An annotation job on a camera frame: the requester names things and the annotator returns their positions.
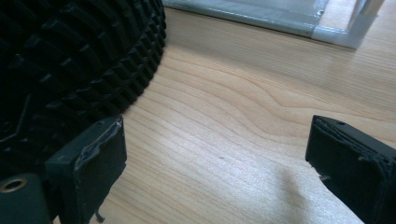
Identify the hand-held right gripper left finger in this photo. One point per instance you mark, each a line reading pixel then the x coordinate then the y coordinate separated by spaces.
pixel 93 174

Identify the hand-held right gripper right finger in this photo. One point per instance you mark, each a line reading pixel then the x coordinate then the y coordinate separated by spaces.
pixel 355 168

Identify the silver metal frame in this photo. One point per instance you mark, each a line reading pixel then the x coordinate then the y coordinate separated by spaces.
pixel 280 18

